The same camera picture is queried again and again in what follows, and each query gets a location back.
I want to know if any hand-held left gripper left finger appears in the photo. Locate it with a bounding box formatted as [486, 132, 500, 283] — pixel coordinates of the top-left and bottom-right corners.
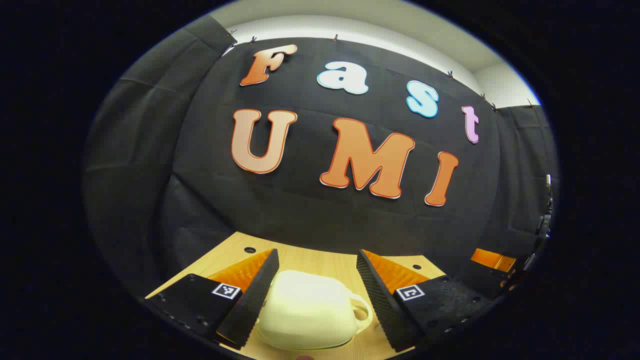
[145, 248, 280, 351]

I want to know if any row of small backdrop clips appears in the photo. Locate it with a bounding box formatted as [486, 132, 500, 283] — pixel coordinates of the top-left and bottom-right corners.
[227, 30, 533, 111]

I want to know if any cream yellow suitcase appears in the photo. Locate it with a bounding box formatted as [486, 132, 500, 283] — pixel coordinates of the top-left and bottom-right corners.
[256, 270, 375, 351]

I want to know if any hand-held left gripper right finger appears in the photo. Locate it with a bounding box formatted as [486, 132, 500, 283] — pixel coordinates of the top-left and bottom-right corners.
[356, 248, 497, 353]

